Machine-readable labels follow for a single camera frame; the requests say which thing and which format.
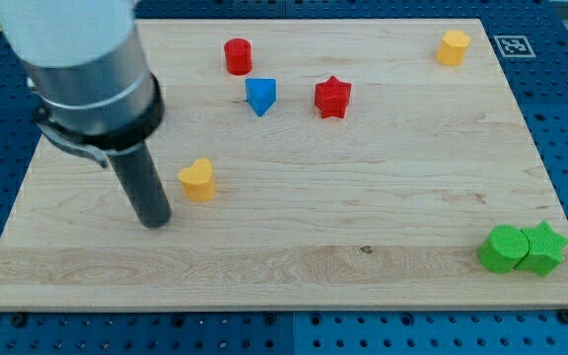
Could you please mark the green cylinder block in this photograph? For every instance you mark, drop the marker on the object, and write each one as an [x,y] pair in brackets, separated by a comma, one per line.
[503,249]

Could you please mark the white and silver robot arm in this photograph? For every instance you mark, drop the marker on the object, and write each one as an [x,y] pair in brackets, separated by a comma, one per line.
[86,62]

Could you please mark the blue triangle block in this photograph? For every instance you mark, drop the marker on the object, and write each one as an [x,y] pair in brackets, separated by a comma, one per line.
[261,94]

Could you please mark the red cylinder block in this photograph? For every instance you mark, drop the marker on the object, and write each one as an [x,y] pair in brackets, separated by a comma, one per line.
[238,56]

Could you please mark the yellow heart block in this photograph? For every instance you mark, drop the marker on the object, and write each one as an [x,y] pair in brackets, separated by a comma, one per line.
[197,181]

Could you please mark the red star block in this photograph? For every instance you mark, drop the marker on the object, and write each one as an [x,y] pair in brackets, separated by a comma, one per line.
[332,97]

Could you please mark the white fiducial marker tag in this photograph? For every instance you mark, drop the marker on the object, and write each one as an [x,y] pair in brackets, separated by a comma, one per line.
[514,46]

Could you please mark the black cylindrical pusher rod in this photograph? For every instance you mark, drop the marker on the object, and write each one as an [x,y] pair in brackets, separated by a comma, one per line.
[137,174]

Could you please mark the green star block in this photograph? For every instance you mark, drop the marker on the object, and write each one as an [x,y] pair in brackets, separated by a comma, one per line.
[545,249]

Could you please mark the wooden board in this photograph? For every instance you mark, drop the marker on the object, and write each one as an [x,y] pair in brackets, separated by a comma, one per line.
[382,210]

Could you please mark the yellow hexagon block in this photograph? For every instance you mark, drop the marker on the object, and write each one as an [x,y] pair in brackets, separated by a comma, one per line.
[453,47]

